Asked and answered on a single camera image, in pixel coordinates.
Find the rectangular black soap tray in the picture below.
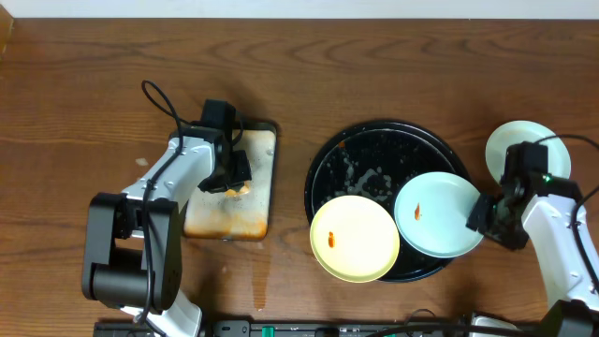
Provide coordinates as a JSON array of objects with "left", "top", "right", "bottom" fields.
[{"left": 183, "top": 120, "right": 277, "bottom": 241}]

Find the pale yellow plate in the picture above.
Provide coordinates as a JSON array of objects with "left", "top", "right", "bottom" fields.
[{"left": 310, "top": 196, "right": 401, "bottom": 283}]

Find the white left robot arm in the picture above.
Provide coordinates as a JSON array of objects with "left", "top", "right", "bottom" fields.
[{"left": 81, "top": 122, "right": 250, "bottom": 336}]

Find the round black tray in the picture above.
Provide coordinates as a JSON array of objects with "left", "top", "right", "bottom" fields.
[{"left": 303, "top": 120, "right": 472, "bottom": 284}]

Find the black rail at table edge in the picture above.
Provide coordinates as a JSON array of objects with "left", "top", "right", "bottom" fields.
[{"left": 92, "top": 315, "right": 559, "bottom": 337}]

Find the green yellow sponge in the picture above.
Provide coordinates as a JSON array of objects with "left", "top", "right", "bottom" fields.
[{"left": 225, "top": 183, "right": 250, "bottom": 198}]

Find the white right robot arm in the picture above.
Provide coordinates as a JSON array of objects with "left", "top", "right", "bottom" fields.
[{"left": 466, "top": 140, "right": 598, "bottom": 336}]

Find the mint green plate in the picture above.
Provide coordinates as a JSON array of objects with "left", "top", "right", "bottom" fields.
[
  {"left": 485, "top": 121, "right": 571, "bottom": 183},
  {"left": 394, "top": 171, "right": 483, "bottom": 258}
]

